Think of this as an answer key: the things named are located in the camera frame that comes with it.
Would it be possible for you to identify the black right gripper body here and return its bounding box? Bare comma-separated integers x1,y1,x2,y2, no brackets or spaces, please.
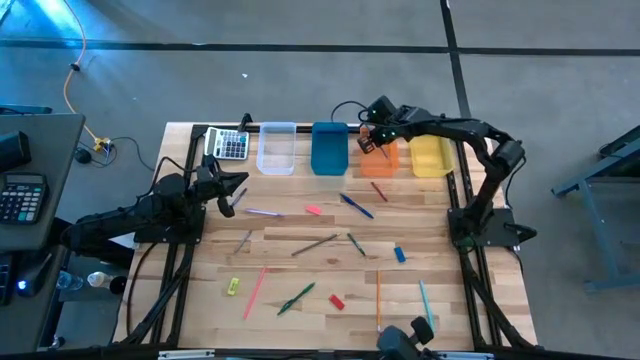
370,112,416,146

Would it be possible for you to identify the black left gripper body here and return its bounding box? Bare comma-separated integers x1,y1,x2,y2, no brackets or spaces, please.
194,166,228,202

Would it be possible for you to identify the blue pen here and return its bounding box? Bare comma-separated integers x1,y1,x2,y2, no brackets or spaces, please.
339,192,375,220

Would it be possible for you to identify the green crayon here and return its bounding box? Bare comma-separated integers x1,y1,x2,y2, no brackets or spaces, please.
346,232,367,258

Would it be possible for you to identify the brown pencil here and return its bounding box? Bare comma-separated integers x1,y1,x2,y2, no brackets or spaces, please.
290,233,341,258

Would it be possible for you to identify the pink pencil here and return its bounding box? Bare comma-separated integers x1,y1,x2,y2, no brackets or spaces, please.
242,266,270,321

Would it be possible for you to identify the orange pencil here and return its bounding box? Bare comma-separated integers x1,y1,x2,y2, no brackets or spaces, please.
375,269,383,334

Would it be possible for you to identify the orange plastic bin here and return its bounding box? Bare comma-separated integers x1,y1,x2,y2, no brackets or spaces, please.
359,124,400,179

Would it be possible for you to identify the white desk calculator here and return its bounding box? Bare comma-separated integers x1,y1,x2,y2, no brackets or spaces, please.
203,126,251,162

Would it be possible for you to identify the blue plastic bin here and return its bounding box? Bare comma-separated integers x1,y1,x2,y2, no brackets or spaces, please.
310,121,350,177

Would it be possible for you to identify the yellow plastic bin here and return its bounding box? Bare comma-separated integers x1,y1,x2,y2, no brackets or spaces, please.
408,133,455,179

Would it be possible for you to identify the clear plastic bin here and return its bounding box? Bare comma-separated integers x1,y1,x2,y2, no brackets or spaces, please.
256,121,297,177

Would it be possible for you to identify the white paper sheet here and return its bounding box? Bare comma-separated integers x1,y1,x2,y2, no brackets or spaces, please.
107,231,140,250

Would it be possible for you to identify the green ballpoint pen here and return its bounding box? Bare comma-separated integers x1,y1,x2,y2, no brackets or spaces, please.
276,281,317,317

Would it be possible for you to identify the white bottle with black cap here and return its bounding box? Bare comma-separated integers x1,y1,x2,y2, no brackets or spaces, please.
87,271,129,296

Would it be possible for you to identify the grey side desk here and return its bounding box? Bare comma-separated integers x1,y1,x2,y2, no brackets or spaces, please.
0,112,86,252

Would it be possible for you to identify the clear water bottle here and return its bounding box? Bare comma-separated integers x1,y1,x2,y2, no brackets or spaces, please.
55,270,84,292

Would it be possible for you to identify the black desk calculator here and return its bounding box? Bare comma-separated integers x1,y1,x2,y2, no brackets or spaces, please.
0,172,49,225

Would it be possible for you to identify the dark blue-grey bulky object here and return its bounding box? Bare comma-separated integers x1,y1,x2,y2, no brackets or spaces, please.
377,315,435,360

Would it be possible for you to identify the black speaker box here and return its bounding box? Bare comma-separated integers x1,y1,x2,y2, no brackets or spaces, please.
0,130,32,174

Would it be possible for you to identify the flat black device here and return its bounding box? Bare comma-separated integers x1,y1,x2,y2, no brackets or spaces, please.
0,104,54,117

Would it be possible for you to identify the black device with indicator light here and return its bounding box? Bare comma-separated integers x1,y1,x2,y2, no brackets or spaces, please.
14,252,51,299

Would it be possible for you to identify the blue-grey metal stand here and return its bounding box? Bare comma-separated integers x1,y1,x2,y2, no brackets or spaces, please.
551,123,640,294

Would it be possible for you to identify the dark grey low desk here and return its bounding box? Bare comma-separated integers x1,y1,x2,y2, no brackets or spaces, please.
0,244,69,354

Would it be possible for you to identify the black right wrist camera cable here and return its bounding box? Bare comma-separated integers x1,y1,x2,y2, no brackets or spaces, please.
330,99,370,124

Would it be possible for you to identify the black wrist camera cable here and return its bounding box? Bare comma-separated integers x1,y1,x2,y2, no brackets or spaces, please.
149,155,201,187
330,99,370,124

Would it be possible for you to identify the black left wrist camera cable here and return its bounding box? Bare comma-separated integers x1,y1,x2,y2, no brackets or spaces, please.
149,155,201,187

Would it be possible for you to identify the black aluminium table frame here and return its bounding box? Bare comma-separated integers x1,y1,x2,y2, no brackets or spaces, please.
112,112,539,360

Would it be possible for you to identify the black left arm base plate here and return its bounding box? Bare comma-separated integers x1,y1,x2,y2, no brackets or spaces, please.
134,207,206,245

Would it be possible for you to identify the black floor cable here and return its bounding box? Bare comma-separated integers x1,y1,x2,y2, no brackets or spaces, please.
92,135,156,174

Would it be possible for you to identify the orange extension cable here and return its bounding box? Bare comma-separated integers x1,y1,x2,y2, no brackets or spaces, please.
61,0,112,153

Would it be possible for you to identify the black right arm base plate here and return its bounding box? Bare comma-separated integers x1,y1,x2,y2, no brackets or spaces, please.
448,207,521,248

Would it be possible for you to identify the silver metal bracket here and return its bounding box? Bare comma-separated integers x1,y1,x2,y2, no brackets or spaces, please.
438,351,495,360
158,349,216,360

